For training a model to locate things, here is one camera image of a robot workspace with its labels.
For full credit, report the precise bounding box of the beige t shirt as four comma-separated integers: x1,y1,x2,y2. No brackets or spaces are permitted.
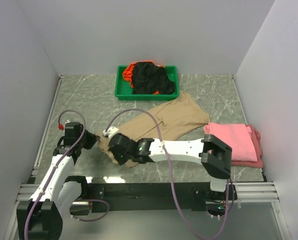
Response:
95,90,211,169

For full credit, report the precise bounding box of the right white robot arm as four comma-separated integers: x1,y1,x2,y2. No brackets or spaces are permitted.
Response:
104,131,232,200

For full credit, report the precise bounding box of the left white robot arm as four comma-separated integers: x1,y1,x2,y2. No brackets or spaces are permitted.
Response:
16,122,100,240

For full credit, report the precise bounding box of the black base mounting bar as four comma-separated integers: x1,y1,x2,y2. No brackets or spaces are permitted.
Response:
75,182,238,216

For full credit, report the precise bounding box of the green plastic bin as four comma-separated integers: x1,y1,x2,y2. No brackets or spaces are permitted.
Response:
114,65,180,101

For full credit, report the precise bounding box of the black t shirt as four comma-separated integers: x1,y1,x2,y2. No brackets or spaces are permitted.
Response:
131,62,176,95

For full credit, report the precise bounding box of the orange t shirt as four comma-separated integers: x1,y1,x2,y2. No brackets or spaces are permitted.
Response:
122,61,160,95

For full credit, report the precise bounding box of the light pink folded t shirt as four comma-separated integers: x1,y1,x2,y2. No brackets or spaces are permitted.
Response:
203,122,258,162

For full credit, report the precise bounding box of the dark pink folded t shirt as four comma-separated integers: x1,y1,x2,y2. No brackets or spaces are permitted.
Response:
231,124,264,169

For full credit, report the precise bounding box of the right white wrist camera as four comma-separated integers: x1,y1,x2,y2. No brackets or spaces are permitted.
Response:
102,126,119,139

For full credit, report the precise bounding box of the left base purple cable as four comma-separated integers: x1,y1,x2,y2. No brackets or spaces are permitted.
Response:
68,198,110,223

